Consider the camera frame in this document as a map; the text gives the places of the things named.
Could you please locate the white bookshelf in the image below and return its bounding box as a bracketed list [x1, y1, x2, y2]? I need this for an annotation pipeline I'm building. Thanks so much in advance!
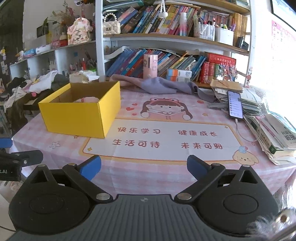
[10, 1, 251, 81]

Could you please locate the stack of papers books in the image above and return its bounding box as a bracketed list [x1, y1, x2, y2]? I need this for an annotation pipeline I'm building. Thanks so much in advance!
[210, 80, 295, 166]

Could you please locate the white quilted handbag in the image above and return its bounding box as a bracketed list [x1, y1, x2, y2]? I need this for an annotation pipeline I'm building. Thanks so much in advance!
[103, 13, 121, 35]

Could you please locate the pink plush paw toy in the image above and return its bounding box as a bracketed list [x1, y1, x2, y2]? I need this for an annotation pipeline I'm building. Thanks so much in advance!
[74, 96, 99, 103]

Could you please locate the pink cylinder device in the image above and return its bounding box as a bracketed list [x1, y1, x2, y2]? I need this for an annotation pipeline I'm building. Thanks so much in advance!
[143, 54, 158, 79]

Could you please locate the smartphone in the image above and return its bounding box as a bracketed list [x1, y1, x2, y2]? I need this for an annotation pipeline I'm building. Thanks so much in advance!
[227, 91, 243, 120]

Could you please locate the red dictionary book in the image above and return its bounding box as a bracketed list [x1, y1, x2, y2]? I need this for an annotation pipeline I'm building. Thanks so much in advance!
[205, 52, 236, 66]

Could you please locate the white shirt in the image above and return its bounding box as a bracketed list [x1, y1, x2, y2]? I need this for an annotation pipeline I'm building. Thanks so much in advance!
[28, 70, 58, 94]

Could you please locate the purple pink cloth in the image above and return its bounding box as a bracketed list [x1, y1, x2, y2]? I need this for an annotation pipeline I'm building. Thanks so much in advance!
[109, 74, 216, 103]

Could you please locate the yellow cardboard box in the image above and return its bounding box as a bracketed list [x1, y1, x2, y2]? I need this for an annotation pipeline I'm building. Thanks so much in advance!
[38, 81, 121, 138]

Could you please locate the pink checkered tablecloth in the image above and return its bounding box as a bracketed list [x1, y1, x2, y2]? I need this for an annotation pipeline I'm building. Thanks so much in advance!
[12, 90, 295, 195]

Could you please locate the orange blue white box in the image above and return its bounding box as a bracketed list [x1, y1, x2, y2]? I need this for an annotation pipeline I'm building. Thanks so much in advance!
[166, 69, 192, 82]

